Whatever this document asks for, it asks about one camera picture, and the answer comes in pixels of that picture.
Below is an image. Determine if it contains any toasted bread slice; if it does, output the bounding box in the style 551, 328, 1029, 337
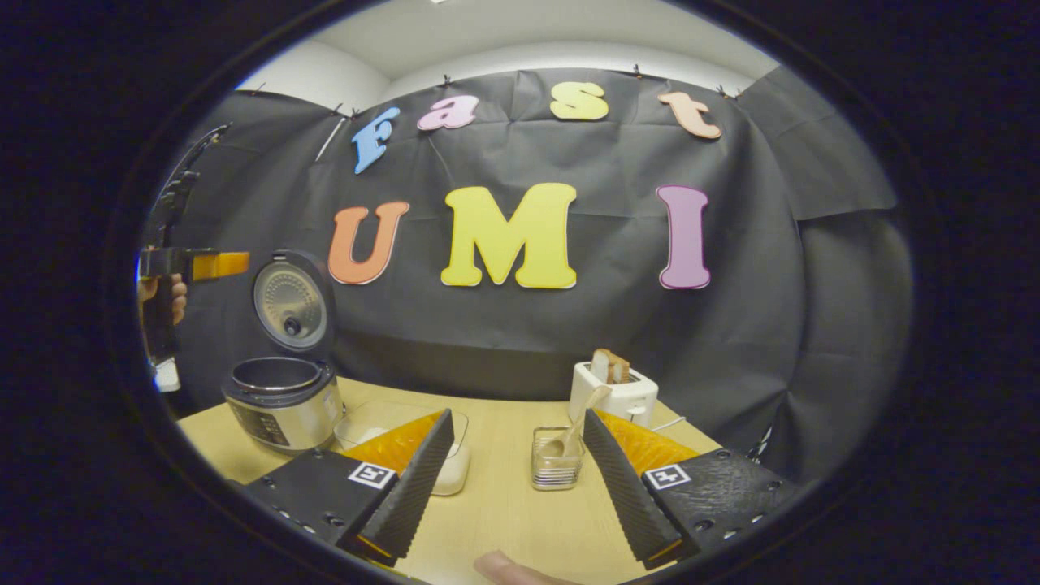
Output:
591, 348, 631, 385

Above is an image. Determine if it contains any clear plastic container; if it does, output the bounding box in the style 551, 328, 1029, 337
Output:
335, 400, 472, 496

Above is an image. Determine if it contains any white toaster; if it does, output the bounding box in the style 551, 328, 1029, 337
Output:
567, 362, 660, 429

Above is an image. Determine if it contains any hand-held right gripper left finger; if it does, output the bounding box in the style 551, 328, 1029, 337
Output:
244, 409, 456, 567

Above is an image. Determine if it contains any black and silver rice cooker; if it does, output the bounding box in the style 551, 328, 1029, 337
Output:
221, 249, 346, 453

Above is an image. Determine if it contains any wooden spoon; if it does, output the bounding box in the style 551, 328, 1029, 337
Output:
540, 383, 612, 458

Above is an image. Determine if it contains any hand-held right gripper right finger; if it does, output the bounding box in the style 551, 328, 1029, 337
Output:
583, 409, 801, 570

